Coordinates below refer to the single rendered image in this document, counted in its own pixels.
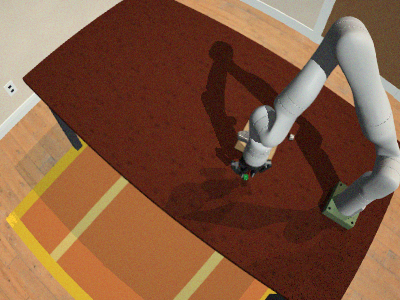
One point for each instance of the tan square mat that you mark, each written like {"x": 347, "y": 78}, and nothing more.
{"x": 240, "y": 145}

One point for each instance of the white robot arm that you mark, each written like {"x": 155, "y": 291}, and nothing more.
{"x": 354, "y": 51}

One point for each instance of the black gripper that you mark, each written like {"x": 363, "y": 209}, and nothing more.
{"x": 253, "y": 171}

